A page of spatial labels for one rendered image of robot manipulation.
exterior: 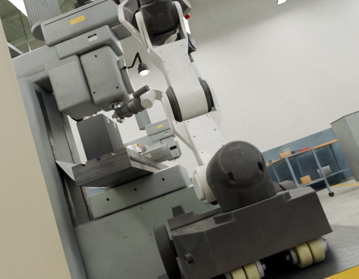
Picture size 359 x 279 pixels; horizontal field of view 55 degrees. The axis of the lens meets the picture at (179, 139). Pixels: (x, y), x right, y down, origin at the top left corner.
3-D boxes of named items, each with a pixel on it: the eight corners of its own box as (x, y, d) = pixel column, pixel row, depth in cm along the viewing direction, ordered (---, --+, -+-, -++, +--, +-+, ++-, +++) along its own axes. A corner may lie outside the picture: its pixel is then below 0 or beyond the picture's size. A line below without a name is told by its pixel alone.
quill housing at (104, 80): (134, 103, 210) (119, 56, 216) (125, 93, 190) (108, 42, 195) (105, 114, 211) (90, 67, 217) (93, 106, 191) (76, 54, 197)
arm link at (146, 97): (145, 105, 197) (160, 96, 192) (140, 115, 189) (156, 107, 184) (132, 90, 192) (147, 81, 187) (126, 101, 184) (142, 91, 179)
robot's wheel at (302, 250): (317, 267, 83) (305, 236, 85) (306, 271, 83) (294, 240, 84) (305, 262, 90) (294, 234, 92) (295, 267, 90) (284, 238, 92)
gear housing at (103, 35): (124, 55, 217) (120, 41, 219) (112, 38, 193) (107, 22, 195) (75, 74, 220) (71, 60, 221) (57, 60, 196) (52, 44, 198)
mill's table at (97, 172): (176, 177, 255) (172, 168, 256) (132, 166, 133) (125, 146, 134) (146, 189, 256) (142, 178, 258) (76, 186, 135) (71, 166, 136)
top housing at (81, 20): (134, 36, 219) (126, 14, 222) (122, 15, 194) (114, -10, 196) (66, 63, 223) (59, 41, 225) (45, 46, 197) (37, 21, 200)
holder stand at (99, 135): (128, 159, 164) (116, 120, 167) (115, 154, 142) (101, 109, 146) (104, 168, 164) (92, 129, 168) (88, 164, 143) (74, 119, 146)
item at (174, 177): (192, 186, 205) (186, 168, 207) (186, 186, 171) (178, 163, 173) (114, 215, 209) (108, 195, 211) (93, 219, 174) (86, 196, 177)
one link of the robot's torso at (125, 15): (212, 14, 153) (193, 15, 186) (156, -49, 141) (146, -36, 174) (166, 64, 156) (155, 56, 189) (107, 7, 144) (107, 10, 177)
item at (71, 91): (105, 110, 214) (93, 72, 218) (90, 100, 190) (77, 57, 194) (76, 121, 215) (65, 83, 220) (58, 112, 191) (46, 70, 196)
